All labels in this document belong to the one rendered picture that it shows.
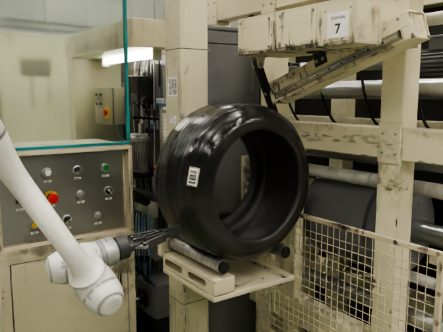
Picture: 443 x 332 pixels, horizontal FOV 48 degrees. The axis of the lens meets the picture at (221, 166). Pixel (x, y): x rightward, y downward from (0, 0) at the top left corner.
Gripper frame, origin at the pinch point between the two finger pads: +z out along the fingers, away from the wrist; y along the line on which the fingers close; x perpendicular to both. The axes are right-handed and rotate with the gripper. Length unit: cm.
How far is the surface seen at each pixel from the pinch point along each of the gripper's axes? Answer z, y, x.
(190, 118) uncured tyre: 16.7, 6.8, -35.4
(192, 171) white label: 5.1, -9.6, -20.7
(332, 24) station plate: 54, -27, -61
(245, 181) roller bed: 60, 37, 2
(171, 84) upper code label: 26, 33, -47
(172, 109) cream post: 25, 33, -37
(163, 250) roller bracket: 7.6, 24.1, 15.7
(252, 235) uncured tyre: 37.8, 6.1, 14.1
